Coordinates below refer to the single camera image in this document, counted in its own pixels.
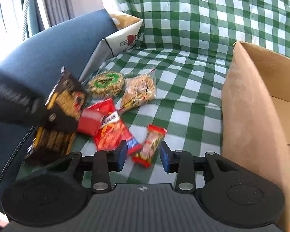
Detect plain red packet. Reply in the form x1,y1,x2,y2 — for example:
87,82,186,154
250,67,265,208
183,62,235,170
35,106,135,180
77,98,116,137

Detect dark brown chocolate box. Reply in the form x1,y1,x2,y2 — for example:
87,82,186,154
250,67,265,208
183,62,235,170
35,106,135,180
41,67,89,133

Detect round green puffed-grain snack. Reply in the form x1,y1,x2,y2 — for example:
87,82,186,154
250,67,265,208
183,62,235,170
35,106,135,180
88,71,125,98

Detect red chip packet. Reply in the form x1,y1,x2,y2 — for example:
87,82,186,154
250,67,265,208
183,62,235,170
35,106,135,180
94,111,142,156

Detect small red peanut bar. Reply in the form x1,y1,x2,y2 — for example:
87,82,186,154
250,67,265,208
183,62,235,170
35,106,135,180
132,125,167,168

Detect clear bag of biscuits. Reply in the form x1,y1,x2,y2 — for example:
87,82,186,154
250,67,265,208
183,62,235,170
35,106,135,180
119,68,157,113

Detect blue sofa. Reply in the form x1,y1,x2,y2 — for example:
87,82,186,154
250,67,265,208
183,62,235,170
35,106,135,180
0,9,117,211

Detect green checkered cloth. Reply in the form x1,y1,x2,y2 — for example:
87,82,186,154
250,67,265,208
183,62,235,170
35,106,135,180
16,0,290,189

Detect brown cardboard box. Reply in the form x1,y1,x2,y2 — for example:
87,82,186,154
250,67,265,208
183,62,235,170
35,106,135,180
222,41,290,231

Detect grey curtain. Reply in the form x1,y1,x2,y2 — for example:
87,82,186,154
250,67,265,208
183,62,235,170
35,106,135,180
22,0,74,41

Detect white paper bag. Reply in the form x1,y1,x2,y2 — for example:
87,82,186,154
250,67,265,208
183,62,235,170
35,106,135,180
79,0,143,82

